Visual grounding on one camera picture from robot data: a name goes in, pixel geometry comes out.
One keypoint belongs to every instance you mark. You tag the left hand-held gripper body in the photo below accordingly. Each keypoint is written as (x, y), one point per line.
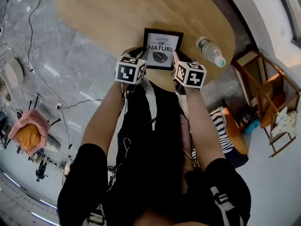
(128, 70)

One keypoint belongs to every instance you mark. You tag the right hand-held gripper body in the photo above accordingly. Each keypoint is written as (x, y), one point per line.
(191, 75)

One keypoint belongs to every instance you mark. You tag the black framed nature picture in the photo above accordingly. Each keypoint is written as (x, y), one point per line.
(162, 46)

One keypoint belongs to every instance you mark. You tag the person's right forearm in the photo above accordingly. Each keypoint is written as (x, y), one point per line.
(202, 126)

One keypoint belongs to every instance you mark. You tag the oval wooden coffee table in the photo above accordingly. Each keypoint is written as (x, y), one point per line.
(113, 15)

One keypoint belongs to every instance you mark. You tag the clear green label water bottle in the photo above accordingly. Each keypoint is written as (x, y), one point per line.
(210, 52)

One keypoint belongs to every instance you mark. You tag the black white striped pillow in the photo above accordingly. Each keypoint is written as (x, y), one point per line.
(222, 131)

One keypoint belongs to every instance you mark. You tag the orange sofa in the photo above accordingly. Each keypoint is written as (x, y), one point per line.
(235, 133)

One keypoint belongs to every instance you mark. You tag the wooden rattan rack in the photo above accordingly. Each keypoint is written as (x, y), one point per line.
(265, 91)

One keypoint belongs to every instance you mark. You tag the white power strip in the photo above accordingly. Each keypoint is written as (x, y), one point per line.
(58, 105)

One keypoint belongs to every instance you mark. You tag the teal small item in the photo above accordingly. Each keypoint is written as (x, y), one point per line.
(252, 127)

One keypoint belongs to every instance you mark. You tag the person's black clothing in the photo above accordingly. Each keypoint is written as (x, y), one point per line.
(152, 154)

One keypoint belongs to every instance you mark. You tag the pink fabric bag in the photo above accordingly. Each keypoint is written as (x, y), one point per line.
(41, 126)

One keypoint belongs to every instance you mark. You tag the white crumpled cloth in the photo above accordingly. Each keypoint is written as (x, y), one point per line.
(284, 122)

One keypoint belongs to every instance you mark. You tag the round beige bin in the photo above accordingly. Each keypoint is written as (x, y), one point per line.
(13, 75)

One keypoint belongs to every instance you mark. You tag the orange cushion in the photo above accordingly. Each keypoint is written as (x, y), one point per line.
(29, 136)

